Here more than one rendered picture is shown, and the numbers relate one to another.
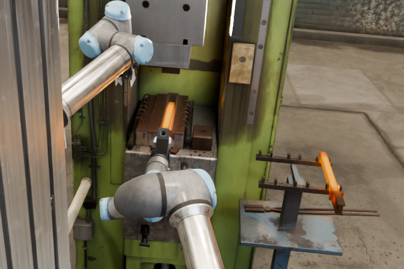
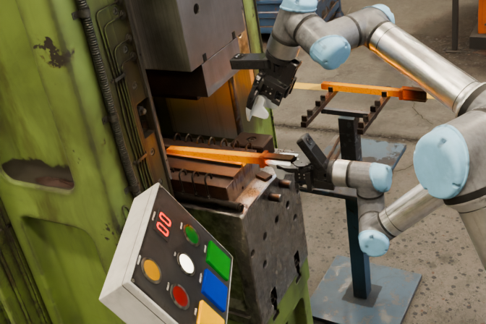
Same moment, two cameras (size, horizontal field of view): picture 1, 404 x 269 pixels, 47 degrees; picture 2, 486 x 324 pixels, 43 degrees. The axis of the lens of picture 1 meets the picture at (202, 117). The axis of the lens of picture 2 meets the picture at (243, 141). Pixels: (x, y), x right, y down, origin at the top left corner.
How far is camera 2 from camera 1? 1.70 m
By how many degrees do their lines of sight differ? 50
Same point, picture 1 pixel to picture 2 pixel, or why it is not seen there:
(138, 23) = (197, 39)
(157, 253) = (285, 311)
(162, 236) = (284, 286)
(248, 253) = not seen: hidden behind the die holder
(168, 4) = not seen: outside the picture
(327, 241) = (389, 147)
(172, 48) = (227, 52)
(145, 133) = (233, 182)
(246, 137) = (258, 122)
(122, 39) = (370, 17)
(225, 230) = not seen: hidden behind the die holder
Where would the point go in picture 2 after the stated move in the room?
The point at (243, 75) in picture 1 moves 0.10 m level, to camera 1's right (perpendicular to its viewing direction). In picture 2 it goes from (244, 50) to (258, 40)
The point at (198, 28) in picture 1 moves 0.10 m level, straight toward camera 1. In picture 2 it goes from (238, 10) to (270, 11)
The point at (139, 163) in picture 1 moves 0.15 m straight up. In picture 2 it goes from (254, 218) to (246, 175)
